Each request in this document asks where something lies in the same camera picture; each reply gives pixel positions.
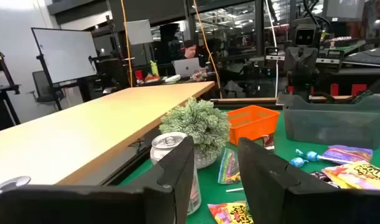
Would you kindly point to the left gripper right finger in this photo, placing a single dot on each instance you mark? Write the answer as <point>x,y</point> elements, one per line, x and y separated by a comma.
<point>271,193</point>

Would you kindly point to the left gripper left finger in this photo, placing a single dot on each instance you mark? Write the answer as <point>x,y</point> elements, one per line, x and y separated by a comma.
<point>165,186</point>

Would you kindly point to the blue lollipop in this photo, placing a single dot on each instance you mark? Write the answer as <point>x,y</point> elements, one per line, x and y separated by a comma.
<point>298,162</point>
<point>311,155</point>
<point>234,189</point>

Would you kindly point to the yellow Sour Patch packet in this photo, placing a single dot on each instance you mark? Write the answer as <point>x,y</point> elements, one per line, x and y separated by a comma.
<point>230,213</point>
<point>358,175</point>

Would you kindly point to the rainbow candy packet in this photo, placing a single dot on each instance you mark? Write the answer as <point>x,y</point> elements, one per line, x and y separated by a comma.
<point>229,166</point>

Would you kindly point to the small brown chocolate bar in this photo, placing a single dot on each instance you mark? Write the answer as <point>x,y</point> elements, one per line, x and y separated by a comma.
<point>268,142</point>

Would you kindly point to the brown Hershey's chocolate bar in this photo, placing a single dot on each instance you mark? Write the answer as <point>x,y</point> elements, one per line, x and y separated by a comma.
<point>322,178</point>

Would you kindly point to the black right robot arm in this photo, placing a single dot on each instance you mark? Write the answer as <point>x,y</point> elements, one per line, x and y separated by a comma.
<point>303,62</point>

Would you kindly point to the purple candy packet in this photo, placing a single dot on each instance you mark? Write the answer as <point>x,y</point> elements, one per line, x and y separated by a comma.
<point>349,154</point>

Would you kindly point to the silver soda can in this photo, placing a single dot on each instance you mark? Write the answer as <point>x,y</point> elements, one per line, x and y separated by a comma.
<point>165,146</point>

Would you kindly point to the green table mat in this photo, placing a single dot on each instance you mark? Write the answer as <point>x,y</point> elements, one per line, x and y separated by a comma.
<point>213,194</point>

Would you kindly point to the artificial plant in pot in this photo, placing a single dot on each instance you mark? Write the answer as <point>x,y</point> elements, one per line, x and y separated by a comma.
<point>196,124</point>

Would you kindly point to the orange plastic basket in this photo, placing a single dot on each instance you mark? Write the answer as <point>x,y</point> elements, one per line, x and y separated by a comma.
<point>252,124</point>

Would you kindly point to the grey translucent plastic bin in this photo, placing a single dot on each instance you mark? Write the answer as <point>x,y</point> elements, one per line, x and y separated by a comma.
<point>333,124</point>

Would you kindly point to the light wooden desk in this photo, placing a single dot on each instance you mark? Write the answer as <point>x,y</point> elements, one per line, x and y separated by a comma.
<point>84,130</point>

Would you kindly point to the red cup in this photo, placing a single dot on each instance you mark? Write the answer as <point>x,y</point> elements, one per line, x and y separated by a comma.
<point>139,75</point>

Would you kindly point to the green bottle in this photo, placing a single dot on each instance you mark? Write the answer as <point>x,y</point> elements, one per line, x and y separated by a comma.
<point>154,69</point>

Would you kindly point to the silver laptop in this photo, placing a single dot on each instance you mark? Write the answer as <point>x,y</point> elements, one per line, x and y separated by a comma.
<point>187,67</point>

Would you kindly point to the person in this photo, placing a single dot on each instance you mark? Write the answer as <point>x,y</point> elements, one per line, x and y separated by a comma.
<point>190,51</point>

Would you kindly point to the grey square panel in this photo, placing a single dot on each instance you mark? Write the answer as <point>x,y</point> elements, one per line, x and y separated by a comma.
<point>139,32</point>

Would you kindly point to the grey office chair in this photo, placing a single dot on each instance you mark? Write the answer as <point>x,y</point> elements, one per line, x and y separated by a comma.
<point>42,84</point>

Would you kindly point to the whiteboard on black stand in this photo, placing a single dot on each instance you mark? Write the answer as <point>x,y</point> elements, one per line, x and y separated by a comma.
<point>65,53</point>

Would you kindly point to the black rack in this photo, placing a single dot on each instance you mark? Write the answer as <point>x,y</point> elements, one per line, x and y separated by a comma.
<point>3,88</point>

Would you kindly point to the black table frame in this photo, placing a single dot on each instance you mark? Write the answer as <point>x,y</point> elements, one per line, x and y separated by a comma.
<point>127,168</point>

